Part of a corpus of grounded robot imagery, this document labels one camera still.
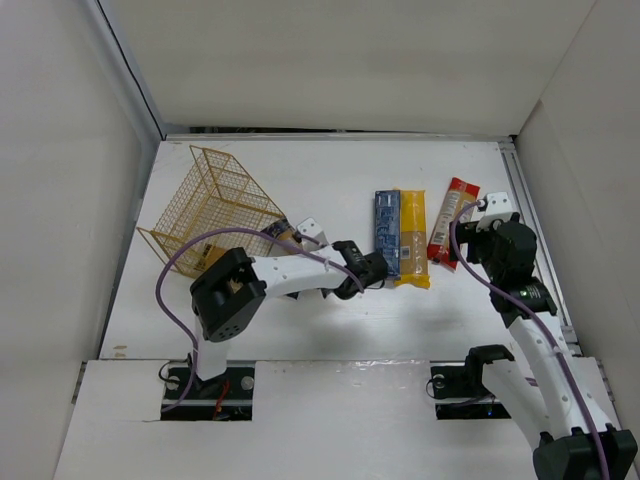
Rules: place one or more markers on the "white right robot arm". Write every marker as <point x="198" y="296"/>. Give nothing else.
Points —
<point x="571" y="437"/>

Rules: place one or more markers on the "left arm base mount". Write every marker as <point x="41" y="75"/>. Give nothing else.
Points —
<point x="225" y="398"/>

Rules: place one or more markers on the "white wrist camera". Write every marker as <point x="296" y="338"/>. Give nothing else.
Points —
<point x="495" y="208"/>
<point x="311" y="235"/>

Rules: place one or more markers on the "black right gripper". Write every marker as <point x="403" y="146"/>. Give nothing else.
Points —
<point x="464" y="233"/>

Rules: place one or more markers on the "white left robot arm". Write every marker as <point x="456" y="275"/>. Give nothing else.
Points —
<point x="228" y="295"/>

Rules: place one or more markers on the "gold wire mesh shelf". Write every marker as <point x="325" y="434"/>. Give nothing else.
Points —
<point x="217" y="192"/>

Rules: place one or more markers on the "blue pasta box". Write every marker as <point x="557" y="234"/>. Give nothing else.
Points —
<point x="387" y="228"/>

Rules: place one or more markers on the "dark blue spaghetti bag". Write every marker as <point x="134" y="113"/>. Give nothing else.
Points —
<point x="209" y="255"/>

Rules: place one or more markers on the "blue-topped spaghetti bag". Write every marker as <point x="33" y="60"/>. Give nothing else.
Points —
<point x="282" y="231"/>

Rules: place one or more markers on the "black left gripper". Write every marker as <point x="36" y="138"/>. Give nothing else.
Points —
<point x="288" y="232"/>

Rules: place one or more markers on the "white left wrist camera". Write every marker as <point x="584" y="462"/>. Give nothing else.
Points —
<point x="311" y="235"/>

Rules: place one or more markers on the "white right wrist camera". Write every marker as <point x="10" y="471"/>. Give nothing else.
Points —
<point x="495" y="208"/>

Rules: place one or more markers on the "yellow pasta bag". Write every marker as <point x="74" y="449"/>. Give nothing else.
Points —
<point x="413" y="261"/>

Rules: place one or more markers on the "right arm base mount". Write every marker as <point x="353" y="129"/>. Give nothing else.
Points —
<point x="458" y="398"/>

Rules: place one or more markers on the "red spaghetti bag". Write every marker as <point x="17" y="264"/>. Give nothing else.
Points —
<point x="458" y="196"/>

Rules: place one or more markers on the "aluminium frame post left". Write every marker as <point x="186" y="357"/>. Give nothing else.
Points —
<point x="122" y="64"/>

